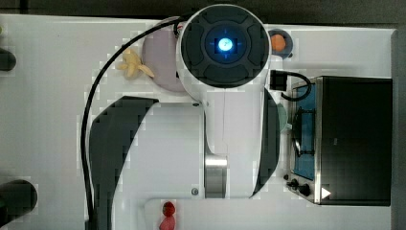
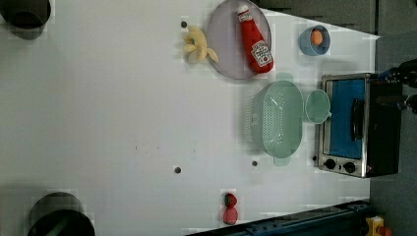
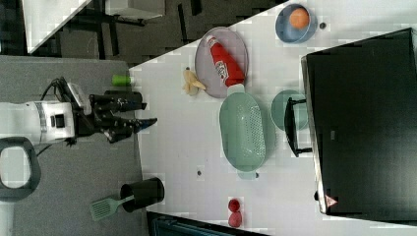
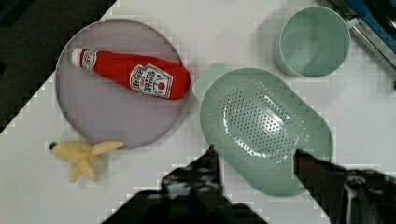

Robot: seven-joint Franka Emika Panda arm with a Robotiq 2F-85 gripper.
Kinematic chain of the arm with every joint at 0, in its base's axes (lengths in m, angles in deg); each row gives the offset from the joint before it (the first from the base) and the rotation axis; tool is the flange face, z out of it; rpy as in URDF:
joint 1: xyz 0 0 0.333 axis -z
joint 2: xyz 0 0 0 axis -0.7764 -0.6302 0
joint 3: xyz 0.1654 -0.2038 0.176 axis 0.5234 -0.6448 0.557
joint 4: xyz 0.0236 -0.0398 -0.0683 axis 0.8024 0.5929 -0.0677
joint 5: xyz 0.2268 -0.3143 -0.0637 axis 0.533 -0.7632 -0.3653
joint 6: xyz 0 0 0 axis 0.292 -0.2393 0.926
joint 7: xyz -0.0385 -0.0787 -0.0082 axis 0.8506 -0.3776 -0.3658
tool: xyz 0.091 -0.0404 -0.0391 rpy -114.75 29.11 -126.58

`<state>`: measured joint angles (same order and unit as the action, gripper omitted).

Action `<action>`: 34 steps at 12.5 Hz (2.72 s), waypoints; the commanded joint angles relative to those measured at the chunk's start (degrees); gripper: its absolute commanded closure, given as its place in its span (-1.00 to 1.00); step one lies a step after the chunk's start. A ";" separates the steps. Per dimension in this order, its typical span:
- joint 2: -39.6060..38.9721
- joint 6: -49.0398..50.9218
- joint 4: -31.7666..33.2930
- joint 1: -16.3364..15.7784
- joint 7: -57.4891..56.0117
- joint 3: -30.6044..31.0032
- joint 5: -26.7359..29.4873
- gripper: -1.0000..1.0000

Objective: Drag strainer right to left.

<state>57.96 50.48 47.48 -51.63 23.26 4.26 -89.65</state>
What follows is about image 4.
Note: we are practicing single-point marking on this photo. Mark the grey round plate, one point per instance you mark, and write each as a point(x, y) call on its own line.
point(102, 110)

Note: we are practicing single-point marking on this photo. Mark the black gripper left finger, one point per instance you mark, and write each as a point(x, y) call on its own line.
point(203, 172)

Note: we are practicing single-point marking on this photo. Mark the green plastic strainer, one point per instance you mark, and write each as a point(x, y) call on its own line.
point(256, 123)

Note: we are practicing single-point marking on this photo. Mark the red plush ketchup bottle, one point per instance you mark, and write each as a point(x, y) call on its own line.
point(143, 74)

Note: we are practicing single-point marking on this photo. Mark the green mug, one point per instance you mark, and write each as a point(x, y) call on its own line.
point(314, 42)

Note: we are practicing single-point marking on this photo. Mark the yellow plush banana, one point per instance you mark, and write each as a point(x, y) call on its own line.
point(81, 155)

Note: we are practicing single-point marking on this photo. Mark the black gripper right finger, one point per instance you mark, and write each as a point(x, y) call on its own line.
point(347, 196)

